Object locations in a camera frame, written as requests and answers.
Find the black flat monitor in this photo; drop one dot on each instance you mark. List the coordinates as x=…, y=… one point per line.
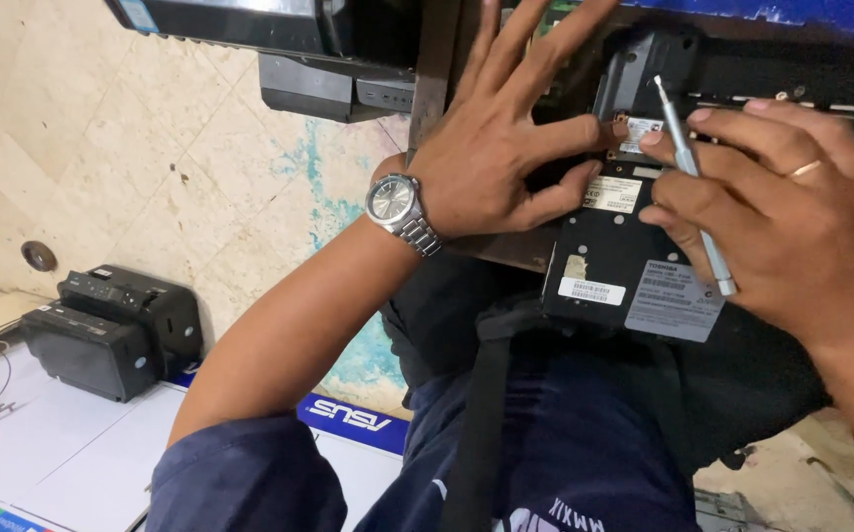
x=250, y=22

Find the black boxy device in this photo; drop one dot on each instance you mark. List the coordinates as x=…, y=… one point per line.
x=323, y=89

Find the black laptop underside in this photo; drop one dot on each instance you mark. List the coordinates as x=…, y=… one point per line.
x=612, y=244

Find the small labelled circuit card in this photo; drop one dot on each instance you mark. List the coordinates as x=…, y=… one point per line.
x=640, y=131

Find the navy blue shirt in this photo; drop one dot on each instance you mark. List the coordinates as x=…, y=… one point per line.
x=589, y=458

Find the silver wristwatch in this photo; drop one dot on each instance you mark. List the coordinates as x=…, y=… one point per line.
x=394, y=201

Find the person's right hand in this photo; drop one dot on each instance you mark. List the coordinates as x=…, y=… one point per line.
x=804, y=236

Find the blue sheet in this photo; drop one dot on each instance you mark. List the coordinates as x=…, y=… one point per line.
x=767, y=11

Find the silver screwdriver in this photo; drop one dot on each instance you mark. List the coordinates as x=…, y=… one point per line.
x=677, y=133

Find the person's left hand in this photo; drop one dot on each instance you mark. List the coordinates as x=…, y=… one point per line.
x=479, y=155

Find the round brown floor cap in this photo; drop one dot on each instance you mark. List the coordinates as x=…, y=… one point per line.
x=39, y=256

